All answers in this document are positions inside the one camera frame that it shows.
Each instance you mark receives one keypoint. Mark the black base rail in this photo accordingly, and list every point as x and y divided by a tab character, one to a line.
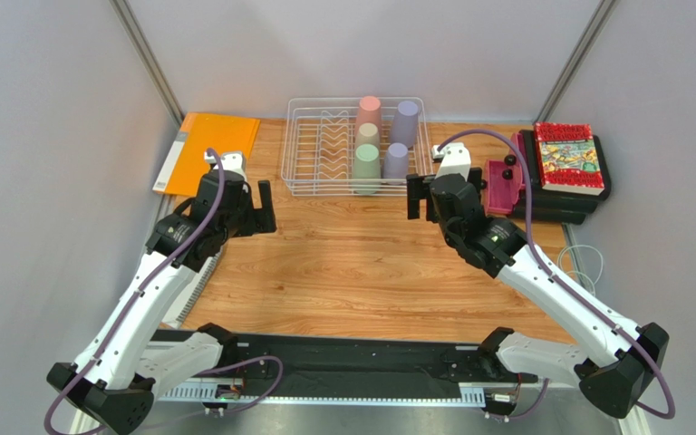
350	370

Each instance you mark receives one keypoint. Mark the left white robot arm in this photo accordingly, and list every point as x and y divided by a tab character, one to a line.
111	380

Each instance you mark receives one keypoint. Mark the purple cup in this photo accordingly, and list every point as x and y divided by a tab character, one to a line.
395	165
405	124

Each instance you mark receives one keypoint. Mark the magenta plastic holder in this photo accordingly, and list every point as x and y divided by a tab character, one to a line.
504	181

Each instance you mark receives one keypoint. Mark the pink cup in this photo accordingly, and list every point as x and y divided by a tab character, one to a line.
369	111

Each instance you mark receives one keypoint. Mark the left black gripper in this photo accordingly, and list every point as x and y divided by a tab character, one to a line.
264	217

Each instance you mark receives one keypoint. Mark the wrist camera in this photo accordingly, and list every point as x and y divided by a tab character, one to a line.
454	158
234	161

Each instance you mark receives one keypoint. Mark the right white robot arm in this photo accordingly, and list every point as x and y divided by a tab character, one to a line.
613	361

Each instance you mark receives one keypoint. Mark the white wire dish rack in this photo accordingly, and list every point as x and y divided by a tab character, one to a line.
320	142

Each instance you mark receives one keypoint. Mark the black tray stack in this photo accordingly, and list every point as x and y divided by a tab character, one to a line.
561	206

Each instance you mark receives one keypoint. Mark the beige cup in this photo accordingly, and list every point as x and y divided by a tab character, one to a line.
368	134

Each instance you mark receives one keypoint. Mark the green cup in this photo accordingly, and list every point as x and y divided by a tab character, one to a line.
366	172

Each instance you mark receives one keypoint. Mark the red book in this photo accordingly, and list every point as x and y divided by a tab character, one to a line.
568	159

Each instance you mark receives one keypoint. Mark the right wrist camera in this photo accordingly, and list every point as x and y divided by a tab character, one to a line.
454	158

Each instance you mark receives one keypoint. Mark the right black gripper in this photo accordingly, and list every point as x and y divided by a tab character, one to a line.
423	197

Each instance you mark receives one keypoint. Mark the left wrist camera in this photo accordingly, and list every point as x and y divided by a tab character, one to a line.
234	161

